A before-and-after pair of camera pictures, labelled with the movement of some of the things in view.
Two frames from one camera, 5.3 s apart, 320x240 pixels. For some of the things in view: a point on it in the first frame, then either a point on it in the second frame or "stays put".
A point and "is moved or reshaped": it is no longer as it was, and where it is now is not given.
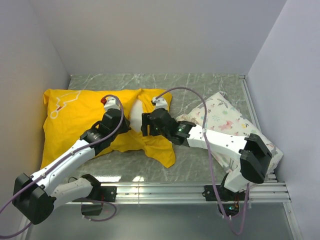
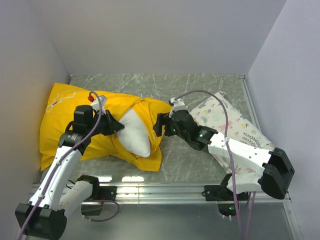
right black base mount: (231, 200) stays put
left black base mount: (99, 194) stays put
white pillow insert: (135, 122) is moved or reshaped
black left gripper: (126, 126) -> (113, 125)
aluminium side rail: (243, 79) stays put
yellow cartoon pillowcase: (68, 113) is moved or reshaped
